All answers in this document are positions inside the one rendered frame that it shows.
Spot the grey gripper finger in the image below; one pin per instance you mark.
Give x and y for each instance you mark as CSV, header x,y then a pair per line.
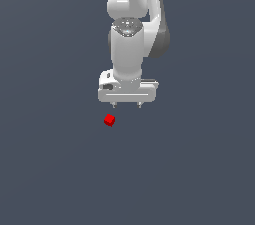
x,y
113,104
139,104

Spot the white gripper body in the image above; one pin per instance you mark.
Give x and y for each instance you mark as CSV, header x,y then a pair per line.
x,y
126,91

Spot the small red cube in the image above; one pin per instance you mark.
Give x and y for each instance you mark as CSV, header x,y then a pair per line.
x,y
109,120

